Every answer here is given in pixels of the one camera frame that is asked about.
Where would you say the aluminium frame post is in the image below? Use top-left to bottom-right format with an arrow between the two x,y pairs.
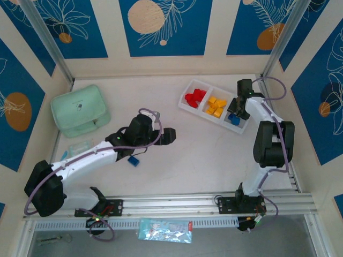
19,0 -> 75,84
260,0 -> 314,81

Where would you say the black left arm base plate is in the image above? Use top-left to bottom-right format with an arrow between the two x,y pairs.
74,198 -> 124,218

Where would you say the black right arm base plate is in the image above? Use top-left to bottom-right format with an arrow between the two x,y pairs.
216,196 -> 266,215

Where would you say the grey slotted cable duct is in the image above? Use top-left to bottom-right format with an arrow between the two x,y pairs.
34,216 -> 240,231

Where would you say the clear wrapped plastic packet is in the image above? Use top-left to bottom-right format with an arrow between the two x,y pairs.
68,141 -> 93,157

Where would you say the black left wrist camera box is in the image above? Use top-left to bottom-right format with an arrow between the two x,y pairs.
130,113 -> 156,134

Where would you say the light blue printed packet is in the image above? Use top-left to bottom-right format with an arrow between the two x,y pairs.
138,217 -> 193,244

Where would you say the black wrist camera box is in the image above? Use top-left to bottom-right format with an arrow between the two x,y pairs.
236,78 -> 253,95
130,113 -> 156,134

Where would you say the mint green zip pouch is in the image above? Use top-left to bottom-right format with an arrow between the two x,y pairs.
50,84 -> 112,139

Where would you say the aluminium side rail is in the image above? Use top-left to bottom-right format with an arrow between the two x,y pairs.
256,74 -> 302,193

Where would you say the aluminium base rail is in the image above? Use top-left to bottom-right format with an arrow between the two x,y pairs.
23,190 -> 314,218

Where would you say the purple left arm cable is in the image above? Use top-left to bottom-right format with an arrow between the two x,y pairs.
24,108 -> 163,243

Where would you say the white three-compartment tray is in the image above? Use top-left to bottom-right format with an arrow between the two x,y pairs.
177,78 -> 250,135

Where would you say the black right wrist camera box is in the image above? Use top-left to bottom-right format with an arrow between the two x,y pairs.
236,78 -> 253,95

